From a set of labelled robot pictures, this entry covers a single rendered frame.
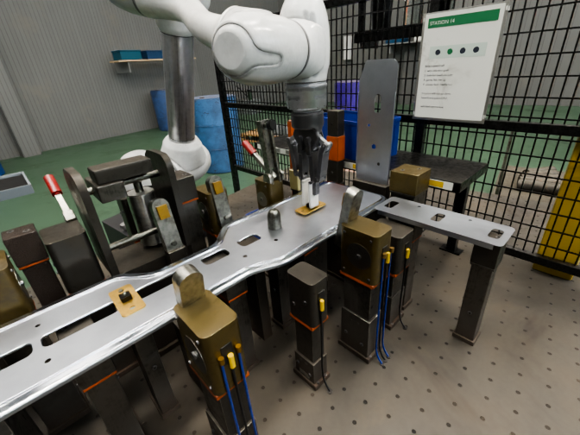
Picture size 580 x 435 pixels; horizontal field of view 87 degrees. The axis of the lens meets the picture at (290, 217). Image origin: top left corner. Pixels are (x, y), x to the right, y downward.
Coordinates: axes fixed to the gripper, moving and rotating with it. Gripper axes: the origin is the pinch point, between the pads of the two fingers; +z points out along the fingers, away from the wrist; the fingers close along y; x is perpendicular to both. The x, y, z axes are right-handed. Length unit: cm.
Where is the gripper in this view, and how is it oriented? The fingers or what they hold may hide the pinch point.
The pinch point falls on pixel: (310, 192)
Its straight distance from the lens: 79.2
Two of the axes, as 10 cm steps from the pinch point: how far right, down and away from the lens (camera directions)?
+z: 0.6, 8.9, 4.5
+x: 7.2, -3.5, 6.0
